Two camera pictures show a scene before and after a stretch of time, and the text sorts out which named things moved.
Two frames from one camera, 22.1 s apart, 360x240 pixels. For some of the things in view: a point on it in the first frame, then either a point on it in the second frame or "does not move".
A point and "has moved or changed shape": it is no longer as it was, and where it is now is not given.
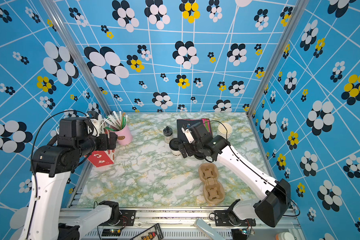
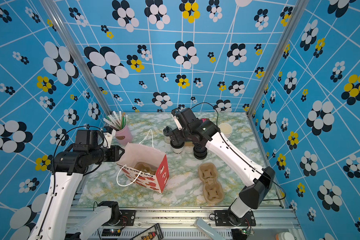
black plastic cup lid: [174, 143] does not move
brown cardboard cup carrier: [213, 191] does not move
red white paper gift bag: [102, 157] has moved or changed shape
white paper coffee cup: [176, 153] does not move
